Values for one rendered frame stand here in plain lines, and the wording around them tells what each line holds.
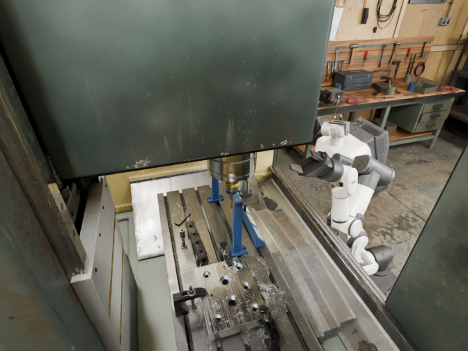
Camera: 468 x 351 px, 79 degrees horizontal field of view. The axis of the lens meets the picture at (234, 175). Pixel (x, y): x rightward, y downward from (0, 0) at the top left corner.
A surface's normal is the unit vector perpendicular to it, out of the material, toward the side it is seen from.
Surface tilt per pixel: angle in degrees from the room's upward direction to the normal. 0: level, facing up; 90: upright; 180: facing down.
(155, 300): 0
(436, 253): 90
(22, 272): 90
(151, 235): 24
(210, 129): 90
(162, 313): 0
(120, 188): 90
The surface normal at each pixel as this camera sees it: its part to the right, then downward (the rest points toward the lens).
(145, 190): 0.12, -0.54
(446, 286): -0.96, 0.16
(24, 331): 0.29, 0.53
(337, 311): 0.04, -0.75
